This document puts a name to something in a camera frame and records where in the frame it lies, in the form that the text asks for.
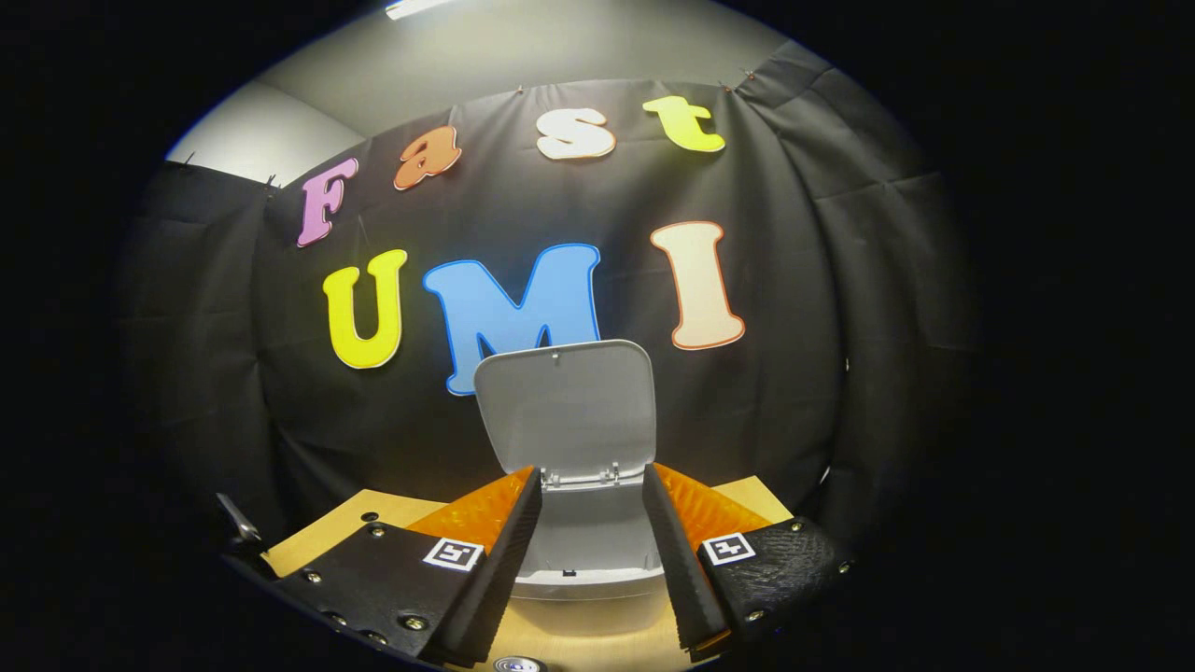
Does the white desktop garbage bin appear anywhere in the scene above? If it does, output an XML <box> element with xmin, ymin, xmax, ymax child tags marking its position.
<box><xmin>473</xmin><ymin>339</ymin><xmax>666</xmax><ymax>640</ymax></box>

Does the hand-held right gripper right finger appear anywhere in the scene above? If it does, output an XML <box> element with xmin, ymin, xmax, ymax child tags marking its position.
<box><xmin>640</xmin><ymin>462</ymin><xmax>856</xmax><ymax>664</ymax></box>

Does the wooden desktop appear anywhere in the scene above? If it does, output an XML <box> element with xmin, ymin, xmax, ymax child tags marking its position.
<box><xmin>261</xmin><ymin>474</ymin><xmax>794</xmax><ymax>672</ymax></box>

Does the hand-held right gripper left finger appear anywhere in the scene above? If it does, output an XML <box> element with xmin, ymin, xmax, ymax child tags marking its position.
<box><xmin>271</xmin><ymin>465</ymin><xmax>544</xmax><ymax>669</ymax></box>

